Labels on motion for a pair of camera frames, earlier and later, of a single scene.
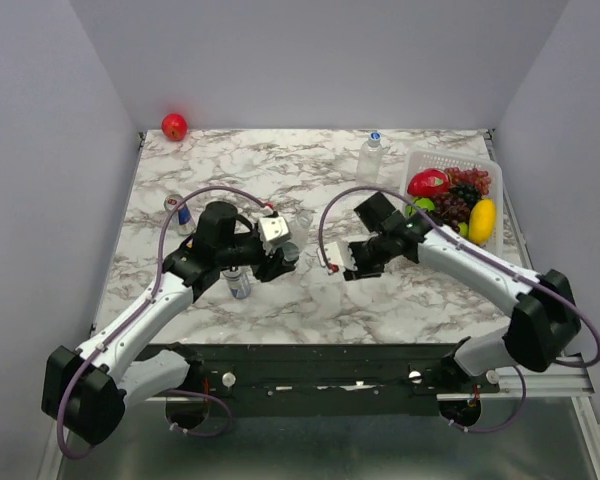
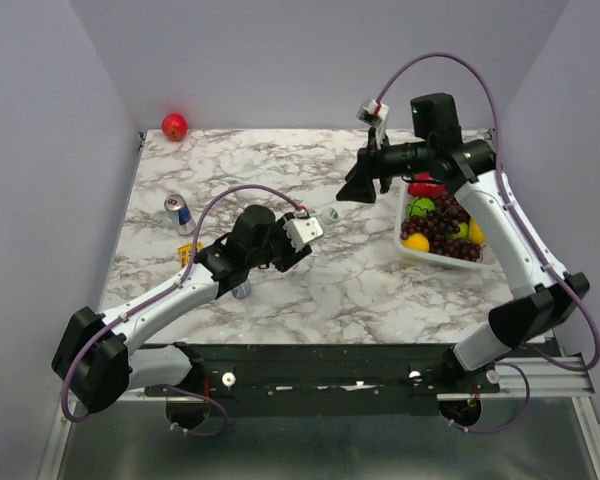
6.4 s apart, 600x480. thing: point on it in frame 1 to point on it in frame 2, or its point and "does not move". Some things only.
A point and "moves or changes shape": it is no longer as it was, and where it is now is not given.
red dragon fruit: [429, 182] does not move
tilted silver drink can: [239, 283] does not move
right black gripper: [361, 271] to [369, 167]
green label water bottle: [299, 229] moves or changes shape
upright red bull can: [181, 216] does not move
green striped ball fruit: [422, 202] does not move
